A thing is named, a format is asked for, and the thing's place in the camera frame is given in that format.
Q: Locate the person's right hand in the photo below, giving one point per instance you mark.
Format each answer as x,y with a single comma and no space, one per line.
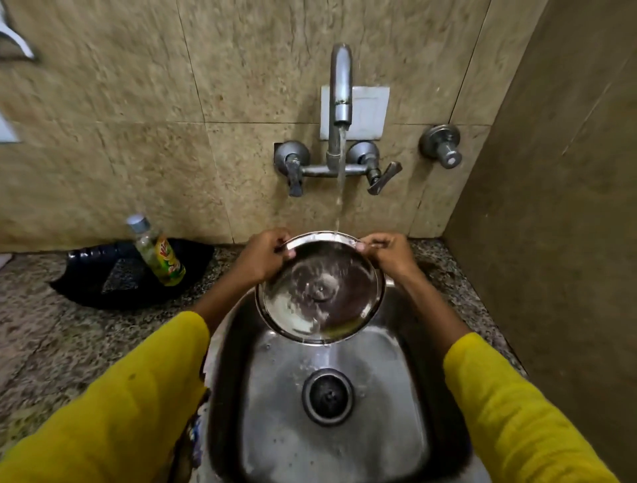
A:
393,256

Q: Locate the person's left hand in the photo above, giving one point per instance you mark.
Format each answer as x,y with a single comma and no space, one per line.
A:
261,258

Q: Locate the person's right thumb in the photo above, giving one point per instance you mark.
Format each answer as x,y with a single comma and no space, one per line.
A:
367,247

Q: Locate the person's left thumb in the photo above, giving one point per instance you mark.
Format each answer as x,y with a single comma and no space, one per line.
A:
287,252

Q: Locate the round steel plate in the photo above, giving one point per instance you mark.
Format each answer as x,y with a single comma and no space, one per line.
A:
321,291

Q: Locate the person's left forearm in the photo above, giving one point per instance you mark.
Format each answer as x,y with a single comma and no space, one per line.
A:
149,388

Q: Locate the person's right forearm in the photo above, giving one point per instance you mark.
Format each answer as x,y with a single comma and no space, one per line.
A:
492,383

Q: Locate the dish soap bottle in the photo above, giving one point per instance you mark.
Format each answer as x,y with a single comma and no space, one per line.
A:
158,251

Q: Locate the sink drain strainer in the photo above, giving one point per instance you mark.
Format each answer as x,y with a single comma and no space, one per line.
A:
328,396

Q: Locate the black plastic tray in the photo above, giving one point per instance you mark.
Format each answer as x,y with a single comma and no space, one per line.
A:
129,276

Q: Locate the stainless steel sink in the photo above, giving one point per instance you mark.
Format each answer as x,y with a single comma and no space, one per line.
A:
328,413

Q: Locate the chrome wall mixer tap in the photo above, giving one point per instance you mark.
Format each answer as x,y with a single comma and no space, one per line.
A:
338,149

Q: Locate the chrome wall stop valve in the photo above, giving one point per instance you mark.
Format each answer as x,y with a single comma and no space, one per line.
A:
442,144

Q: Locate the white wall plate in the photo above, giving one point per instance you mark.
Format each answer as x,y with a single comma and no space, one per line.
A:
366,112

